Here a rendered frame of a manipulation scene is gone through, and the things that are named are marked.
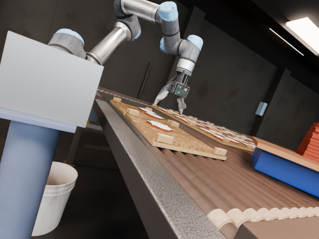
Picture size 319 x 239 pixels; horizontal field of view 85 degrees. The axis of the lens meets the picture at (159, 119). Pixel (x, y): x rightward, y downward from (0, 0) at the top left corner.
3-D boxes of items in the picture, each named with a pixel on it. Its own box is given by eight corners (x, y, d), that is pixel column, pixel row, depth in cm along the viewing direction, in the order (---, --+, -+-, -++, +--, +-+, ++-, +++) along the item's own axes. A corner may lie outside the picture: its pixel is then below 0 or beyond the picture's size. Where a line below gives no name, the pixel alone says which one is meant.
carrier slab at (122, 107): (123, 114, 92) (124, 112, 92) (110, 101, 127) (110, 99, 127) (175, 129, 109) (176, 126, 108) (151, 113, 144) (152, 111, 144)
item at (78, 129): (62, 165, 191) (84, 92, 180) (63, 160, 202) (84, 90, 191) (74, 166, 197) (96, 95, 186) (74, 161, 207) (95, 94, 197)
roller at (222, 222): (220, 261, 26) (233, 234, 26) (94, 92, 195) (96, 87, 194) (240, 257, 29) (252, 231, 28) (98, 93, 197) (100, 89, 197)
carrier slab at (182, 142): (152, 145, 56) (153, 141, 55) (124, 115, 92) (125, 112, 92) (225, 160, 72) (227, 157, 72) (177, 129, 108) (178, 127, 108)
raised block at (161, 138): (156, 142, 56) (159, 134, 56) (154, 140, 58) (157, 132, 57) (171, 145, 59) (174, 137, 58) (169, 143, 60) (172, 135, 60)
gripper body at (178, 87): (171, 94, 76) (181, 67, 74) (164, 92, 83) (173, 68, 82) (185, 99, 78) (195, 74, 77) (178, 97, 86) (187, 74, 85)
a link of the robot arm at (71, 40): (37, 45, 68) (51, 27, 75) (60, 71, 79) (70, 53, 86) (64, 41, 66) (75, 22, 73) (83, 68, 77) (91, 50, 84)
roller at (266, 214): (272, 249, 33) (283, 227, 33) (107, 96, 202) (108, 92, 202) (285, 246, 36) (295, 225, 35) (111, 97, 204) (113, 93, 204)
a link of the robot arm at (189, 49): (190, 40, 83) (206, 43, 79) (181, 62, 85) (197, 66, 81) (184, 32, 76) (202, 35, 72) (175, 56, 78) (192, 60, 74)
